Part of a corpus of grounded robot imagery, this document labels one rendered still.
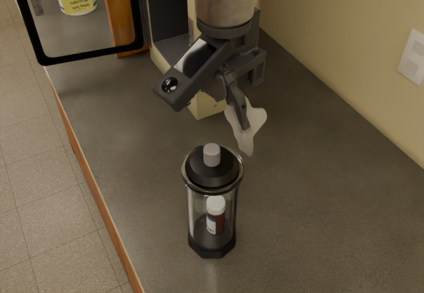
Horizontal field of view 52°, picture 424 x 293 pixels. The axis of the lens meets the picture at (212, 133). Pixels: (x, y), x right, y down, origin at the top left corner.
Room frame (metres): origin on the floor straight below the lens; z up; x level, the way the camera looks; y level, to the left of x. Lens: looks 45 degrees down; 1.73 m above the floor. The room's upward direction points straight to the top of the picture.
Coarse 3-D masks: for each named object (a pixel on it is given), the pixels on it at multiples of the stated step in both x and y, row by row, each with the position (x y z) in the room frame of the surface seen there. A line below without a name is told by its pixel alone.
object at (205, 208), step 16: (240, 160) 0.50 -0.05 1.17; (240, 176) 0.46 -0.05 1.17; (192, 192) 0.46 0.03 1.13; (208, 192) 0.43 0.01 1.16; (192, 208) 0.46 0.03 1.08; (208, 208) 0.44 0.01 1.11; (224, 208) 0.45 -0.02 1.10; (192, 224) 0.46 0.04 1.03; (208, 224) 0.44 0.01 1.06; (224, 224) 0.45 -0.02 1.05; (192, 240) 0.46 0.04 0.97; (208, 240) 0.44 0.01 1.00; (224, 240) 0.45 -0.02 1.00
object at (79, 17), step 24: (48, 0) 1.03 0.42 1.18; (72, 0) 1.05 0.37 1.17; (96, 0) 1.07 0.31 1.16; (120, 0) 1.09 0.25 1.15; (48, 24) 1.03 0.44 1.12; (72, 24) 1.05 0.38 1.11; (96, 24) 1.07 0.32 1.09; (120, 24) 1.09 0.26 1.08; (48, 48) 1.02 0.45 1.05; (72, 48) 1.04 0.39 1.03; (96, 48) 1.06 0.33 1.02
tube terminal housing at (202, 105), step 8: (192, 0) 0.84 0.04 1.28; (192, 8) 0.84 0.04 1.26; (192, 16) 0.84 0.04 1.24; (200, 32) 0.85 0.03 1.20; (152, 40) 1.10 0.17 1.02; (152, 48) 1.10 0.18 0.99; (152, 56) 1.11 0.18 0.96; (160, 56) 1.04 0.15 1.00; (160, 64) 1.05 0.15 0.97; (168, 64) 0.99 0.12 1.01; (200, 96) 0.85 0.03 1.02; (208, 96) 0.86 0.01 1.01; (192, 104) 0.86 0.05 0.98; (200, 104) 0.85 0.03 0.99; (208, 104) 0.86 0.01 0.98; (216, 104) 0.87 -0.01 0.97; (224, 104) 0.88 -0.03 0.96; (192, 112) 0.86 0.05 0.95; (200, 112) 0.85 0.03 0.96; (208, 112) 0.86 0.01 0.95; (216, 112) 0.87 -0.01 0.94
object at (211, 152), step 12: (216, 144) 0.50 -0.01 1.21; (192, 156) 0.50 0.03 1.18; (204, 156) 0.48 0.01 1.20; (216, 156) 0.48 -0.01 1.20; (228, 156) 0.50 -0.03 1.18; (192, 168) 0.47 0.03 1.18; (204, 168) 0.47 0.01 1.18; (216, 168) 0.47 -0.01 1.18; (228, 168) 0.47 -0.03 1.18; (192, 180) 0.45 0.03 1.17; (204, 180) 0.45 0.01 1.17; (216, 180) 0.45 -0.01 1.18; (228, 180) 0.45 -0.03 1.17
